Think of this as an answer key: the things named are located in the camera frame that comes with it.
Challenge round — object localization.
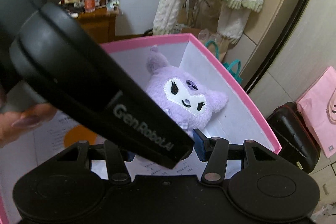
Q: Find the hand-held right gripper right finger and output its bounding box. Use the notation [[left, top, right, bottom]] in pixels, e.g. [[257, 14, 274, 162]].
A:
[[193, 129, 277, 185]]

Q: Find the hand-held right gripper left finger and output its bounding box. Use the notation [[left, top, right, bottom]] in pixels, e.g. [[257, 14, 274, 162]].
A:
[[54, 139, 135, 184]]

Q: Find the pink cardboard box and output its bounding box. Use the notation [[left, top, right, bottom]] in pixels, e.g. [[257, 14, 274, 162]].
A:
[[0, 33, 282, 224]]

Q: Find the purple plush toy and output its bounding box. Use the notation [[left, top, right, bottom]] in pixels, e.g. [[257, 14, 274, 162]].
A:
[[140, 45, 229, 133]]

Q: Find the person's left hand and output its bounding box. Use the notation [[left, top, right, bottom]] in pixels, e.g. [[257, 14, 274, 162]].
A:
[[0, 102, 57, 149]]

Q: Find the wooden nightstand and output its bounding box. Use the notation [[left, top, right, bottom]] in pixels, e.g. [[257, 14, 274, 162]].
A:
[[70, 5, 122, 44]]

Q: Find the small white green box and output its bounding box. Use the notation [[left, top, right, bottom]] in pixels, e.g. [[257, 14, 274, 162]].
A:
[[104, 0, 121, 11]]

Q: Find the black suitcase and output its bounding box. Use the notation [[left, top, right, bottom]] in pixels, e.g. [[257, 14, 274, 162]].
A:
[[266, 102, 321, 174]]

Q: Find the pink paper bag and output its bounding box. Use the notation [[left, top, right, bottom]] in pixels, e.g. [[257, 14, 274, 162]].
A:
[[296, 66, 336, 159]]

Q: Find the cream wardrobe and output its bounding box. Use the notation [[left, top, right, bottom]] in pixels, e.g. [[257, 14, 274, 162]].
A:
[[248, 0, 336, 189]]

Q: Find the black frame bar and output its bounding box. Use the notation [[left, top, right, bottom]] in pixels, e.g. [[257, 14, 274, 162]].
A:
[[243, 0, 327, 94]]

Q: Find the brown bag with teal handles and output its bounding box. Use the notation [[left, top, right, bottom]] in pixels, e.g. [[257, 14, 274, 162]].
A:
[[205, 40, 243, 84]]

